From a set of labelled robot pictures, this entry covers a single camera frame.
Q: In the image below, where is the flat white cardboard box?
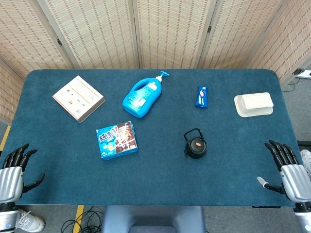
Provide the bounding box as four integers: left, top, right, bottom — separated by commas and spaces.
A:
52, 75, 106, 124

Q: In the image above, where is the cream lidded food container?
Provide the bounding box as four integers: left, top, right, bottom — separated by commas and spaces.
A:
234, 91, 275, 118

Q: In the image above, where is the black floor cable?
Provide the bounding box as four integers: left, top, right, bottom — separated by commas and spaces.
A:
60, 205, 105, 233

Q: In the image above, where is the thin black power cable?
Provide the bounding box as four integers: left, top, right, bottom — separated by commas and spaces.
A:
281, 77, 302, 93

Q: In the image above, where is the woven folding screen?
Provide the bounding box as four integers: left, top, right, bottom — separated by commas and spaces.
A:
0, 0, 311, 124

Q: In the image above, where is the blue felt table mat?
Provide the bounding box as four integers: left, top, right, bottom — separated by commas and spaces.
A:
0, 68, 311, 207

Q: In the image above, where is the blue detergent pump bottle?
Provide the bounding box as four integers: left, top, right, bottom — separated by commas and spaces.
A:
121, 70, 170, 119

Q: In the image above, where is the small black kettle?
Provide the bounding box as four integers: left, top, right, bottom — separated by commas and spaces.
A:
183, 128, 207, 160

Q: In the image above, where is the blue cookie snack packet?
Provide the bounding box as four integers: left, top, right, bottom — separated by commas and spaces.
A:
194, 86, 209, 108

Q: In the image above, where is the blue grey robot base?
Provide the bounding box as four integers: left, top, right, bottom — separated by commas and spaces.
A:
101, 205, 207, 233

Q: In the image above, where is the white laced sneaker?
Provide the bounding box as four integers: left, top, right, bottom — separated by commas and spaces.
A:
15, 209, 46, 233

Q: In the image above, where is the white grey sneaker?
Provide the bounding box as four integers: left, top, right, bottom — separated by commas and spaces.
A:
300, 149, 311, 183

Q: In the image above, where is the yellow floor tape strip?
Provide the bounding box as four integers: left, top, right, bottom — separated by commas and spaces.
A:
72, 205, 85, 233
0, 125, 12, 149

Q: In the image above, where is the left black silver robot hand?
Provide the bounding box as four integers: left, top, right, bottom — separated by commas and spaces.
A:
0, 143, 46, 203

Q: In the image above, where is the blue chocolate cookie box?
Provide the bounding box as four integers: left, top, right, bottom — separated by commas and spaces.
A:
96, 121, 139, 161

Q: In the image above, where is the white power strip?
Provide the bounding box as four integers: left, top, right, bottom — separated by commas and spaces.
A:
293, 68, 311, 79

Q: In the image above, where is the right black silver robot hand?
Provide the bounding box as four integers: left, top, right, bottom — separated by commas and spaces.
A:
257, 139, 311, 208

